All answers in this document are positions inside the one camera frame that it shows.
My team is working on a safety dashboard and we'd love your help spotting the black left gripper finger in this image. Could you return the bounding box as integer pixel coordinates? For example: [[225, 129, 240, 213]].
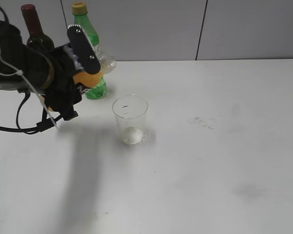
[[67, 24, 101, 74]]

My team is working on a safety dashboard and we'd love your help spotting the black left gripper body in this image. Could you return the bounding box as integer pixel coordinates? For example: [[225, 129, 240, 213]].
[[39, 44, 81, 121]]

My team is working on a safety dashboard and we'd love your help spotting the NFC orange juice bottle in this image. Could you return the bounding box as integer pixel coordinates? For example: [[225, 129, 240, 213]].
[[41, 48, 104, 113]]

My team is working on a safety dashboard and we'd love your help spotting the transparent plastic cup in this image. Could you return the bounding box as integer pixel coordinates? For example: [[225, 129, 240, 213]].
[[112, 94, 148, 145]]

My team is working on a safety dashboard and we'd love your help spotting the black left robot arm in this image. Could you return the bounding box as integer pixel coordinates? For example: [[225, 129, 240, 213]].
[[0, 20, 103, 120]]

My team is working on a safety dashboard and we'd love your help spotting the green plastic soda bottle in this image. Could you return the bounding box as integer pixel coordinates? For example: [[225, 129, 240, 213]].
[[72, 2, 107, 99]]

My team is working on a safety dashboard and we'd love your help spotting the dark red wine bottle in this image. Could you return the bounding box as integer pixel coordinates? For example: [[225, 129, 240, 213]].
[[21, 4, 55, 51]]

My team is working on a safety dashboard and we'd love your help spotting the white zip tie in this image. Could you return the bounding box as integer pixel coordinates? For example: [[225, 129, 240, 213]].
[[0, 46, 59, 134]]

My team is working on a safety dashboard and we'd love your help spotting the black cable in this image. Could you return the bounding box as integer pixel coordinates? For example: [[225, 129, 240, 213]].
[[0, 0, 64, 135]]

